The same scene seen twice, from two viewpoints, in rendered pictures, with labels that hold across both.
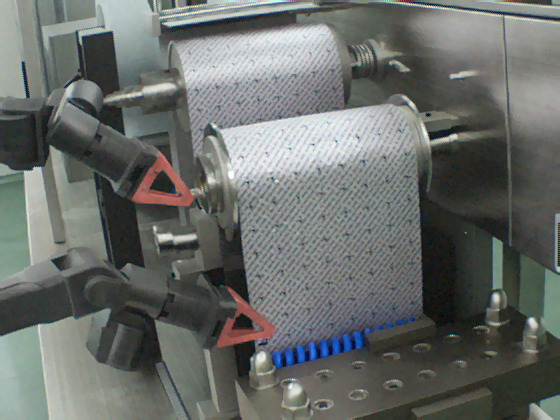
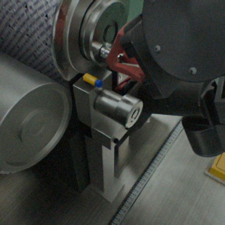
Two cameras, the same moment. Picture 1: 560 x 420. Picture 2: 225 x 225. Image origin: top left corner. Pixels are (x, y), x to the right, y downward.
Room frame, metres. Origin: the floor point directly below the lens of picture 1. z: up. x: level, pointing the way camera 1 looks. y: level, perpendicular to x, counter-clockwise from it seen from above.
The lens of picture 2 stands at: (1.20, 0.30, 1.43)
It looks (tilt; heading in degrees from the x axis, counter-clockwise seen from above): 50 degrees down; 231
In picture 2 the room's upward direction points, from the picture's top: straight up
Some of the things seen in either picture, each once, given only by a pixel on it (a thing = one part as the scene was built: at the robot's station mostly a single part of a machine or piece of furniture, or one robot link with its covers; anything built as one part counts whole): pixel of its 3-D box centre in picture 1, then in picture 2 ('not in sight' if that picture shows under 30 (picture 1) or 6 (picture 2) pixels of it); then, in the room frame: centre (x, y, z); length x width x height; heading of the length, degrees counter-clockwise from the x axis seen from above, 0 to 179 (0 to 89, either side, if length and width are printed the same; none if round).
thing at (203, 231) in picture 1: (204, 321); (106, 149); (1.06, 0.11, 1.05); 0.06 x 0.05 x 0.31; 105
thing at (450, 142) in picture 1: (430, 144); not in sight; (1.11, -0.22, 1.25); 0.07 x 0.04 x 0.04; 105
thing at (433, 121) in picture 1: (432, 119); not in sight; (1.12, -0.23, 1.28); 0.06 x 0.05 x 0.02; 105
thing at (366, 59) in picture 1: (355, 62); not in sight; (1.36, -0.15, 1.33); 0.07 x 0.07 x 0.07; 15
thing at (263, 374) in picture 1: (262, 367); not in sight; (0.91, 0.03, 1.05); 0.04 x 0.04 x 0.04
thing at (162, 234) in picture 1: (163, 239); (128, 111); (1.05, 0.14, 1.18); 0.04 x 0.02 x 0.04; 15
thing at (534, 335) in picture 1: (534, 330); not in sight; (0.91, -0.31, 1.05); 0.04 x 0.04 x 0.04
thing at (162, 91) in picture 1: (160, 91); not in sight; (1.27, 0.15, 1.33); 0.06 x 0.06 x 0.06; 15
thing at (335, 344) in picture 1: (349, 346); not in sight; (0.99, -0.08, 1.03); 0.21 x 0.04 x 0.03; 105
